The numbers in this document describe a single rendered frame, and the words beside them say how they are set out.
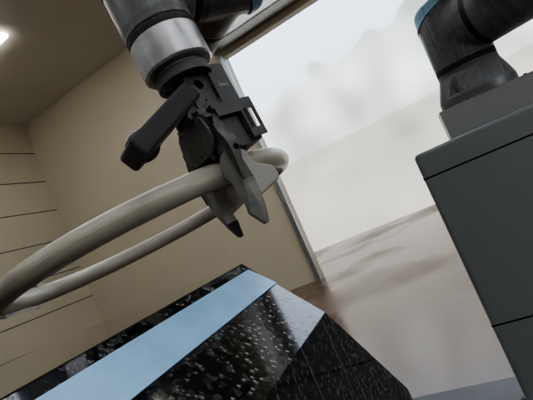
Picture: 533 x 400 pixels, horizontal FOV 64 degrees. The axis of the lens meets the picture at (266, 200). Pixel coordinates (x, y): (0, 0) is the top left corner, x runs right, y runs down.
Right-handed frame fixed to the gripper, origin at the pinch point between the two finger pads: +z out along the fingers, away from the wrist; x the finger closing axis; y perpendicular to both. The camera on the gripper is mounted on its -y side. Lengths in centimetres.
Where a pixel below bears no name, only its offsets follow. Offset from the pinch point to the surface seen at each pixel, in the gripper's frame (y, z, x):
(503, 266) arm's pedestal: 63, 34, 9
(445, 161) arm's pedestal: 64, 7, 9
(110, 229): -13.4, -5.6, 2.6
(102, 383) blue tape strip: -23.1, 5.5, -11.9
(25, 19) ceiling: 143, -324, 396
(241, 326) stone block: -10.2, 8.5, -6.9
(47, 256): -19.0, -6.3, 7.4
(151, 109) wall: 275, -223, 472
